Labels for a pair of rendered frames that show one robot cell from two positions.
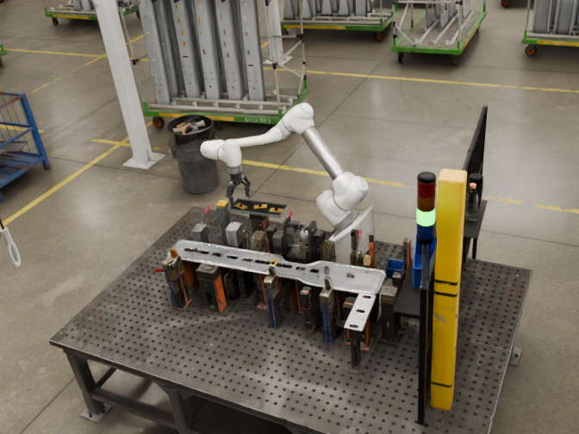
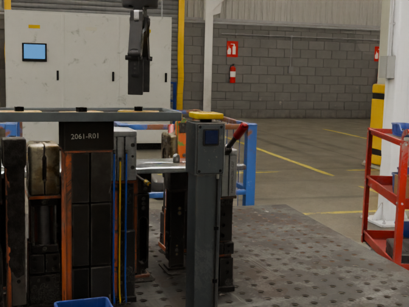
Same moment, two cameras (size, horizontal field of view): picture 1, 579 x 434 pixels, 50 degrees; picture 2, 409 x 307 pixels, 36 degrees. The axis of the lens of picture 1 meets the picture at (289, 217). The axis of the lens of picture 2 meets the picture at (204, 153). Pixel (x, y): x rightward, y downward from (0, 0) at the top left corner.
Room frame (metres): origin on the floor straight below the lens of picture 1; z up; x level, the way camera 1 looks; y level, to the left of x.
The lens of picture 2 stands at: (4.50, -0.56, 1.26)
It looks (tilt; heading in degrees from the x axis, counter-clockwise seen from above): 8 degrees down; 134
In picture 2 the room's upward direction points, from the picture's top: 1 degrees clockwise
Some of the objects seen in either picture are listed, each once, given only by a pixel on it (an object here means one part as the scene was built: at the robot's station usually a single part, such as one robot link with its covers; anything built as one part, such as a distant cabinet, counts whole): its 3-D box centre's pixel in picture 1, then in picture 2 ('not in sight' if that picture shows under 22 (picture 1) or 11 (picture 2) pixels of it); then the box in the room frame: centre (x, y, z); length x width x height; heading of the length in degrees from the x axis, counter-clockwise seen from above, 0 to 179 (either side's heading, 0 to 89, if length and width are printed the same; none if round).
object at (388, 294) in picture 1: (389, 315); not in sight; (2.58, -0.48, 0.88); 0.08 x 0.08 x 0.36; 64
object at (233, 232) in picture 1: (238, 252); (115, 214); (3.31, 0.35, 0.90); 0.13 x 0.10 x 0.41; 154
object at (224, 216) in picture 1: (227, 232); (203, 220); (3.53, 0.43, 0.92); 0.08 x 0.08 x 0.44; 64
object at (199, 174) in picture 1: (195, 155); not in sight; (5.91, 0.90, 0.36); 0.54 x 0.50 x 0.73; 150
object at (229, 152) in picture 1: (230, 151); not in sight; (3.47, 0.31, 1.55); 0.13 x 0.11 x 0.16; 53
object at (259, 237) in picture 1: (261, 259); (43, 224); (3.23, 0.21, 0.89); 0.13 x 0.11 x 0.38; 154
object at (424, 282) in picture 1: (425, 238); not in sight; (2.00, -0.52, 1.79); 0.07 x 0.07 x 0.57
